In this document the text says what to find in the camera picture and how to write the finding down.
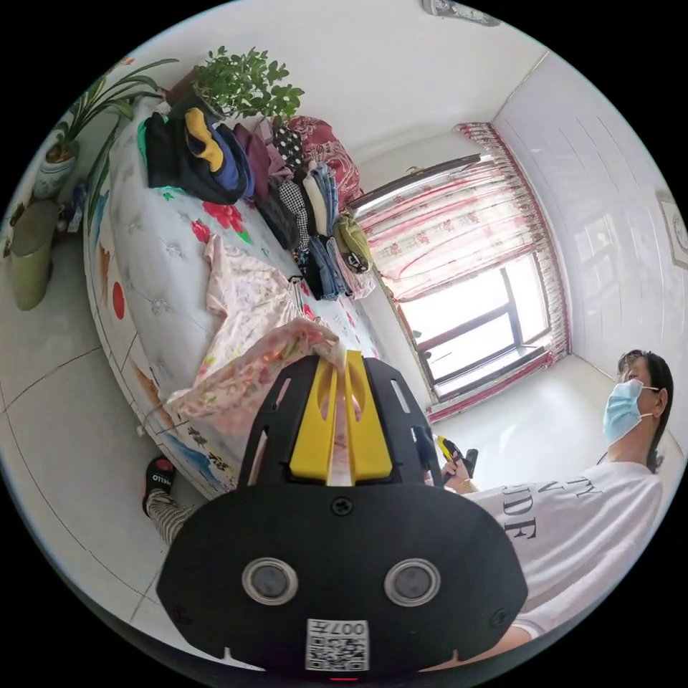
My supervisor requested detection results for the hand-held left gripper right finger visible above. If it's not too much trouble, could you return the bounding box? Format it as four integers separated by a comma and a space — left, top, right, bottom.
343, 350, 393, 482

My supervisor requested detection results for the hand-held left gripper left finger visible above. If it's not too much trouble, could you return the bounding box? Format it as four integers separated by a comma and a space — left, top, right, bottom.
290, 358, 339, 480

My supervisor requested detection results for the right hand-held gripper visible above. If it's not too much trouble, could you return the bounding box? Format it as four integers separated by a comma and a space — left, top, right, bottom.
437, 436, 480, 484

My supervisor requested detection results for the pink floral short sleeve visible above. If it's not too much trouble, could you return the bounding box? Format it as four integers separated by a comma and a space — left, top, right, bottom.
165, 234, 346, 437

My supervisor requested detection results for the bed with floral sheet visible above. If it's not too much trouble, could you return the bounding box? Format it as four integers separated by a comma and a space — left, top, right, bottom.
82, 102, 389, 498

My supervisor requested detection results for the pink floral curtain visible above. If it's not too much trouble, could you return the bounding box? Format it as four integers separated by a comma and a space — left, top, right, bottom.
348, 122, 572, 426

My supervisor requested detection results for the red floral rolled blanket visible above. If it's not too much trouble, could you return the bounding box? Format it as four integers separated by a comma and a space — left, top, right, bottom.
286, 115, 362, 206

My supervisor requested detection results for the person's right hand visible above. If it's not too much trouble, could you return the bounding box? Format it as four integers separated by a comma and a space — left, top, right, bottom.
441, 461, 480, 493

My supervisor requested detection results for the window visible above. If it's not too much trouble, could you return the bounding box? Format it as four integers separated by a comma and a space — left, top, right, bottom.
395, 251, 555, 403

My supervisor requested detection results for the person's body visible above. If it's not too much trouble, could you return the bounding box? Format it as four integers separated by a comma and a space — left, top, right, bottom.
141, 349, 688, 641

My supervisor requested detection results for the pile of clothes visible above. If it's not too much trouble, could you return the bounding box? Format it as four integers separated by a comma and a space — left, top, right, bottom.
135, 106, 376, 302

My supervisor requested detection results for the green round stool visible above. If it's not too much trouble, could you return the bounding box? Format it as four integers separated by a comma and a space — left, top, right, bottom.
9, 199, 63, 312

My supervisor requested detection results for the bushy green potted plant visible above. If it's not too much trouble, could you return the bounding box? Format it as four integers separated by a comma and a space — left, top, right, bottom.
166, 45, 306, 122

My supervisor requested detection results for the long-leaved plant in porcelain pot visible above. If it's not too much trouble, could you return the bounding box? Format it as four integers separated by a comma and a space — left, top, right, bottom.
32, 56, 181, 216

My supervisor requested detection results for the ceiling lamp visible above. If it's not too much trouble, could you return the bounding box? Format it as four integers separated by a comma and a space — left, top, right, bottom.
420, 0, 504, 28

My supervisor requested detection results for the framed wall picture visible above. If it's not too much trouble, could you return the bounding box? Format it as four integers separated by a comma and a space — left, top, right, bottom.
654, 188, 688, 271

